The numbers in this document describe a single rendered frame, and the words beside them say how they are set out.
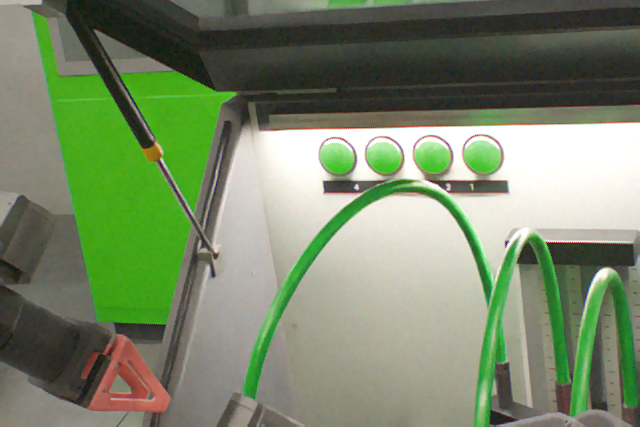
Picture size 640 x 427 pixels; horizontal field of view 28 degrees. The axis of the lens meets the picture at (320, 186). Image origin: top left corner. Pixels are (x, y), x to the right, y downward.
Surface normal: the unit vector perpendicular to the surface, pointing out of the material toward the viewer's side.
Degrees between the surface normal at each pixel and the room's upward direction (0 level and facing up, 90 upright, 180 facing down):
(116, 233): 90
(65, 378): 46
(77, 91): 90
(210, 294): 90
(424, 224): 90
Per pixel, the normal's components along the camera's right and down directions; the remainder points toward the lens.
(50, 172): -0.27, 0.34
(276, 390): 0.91, 0.00
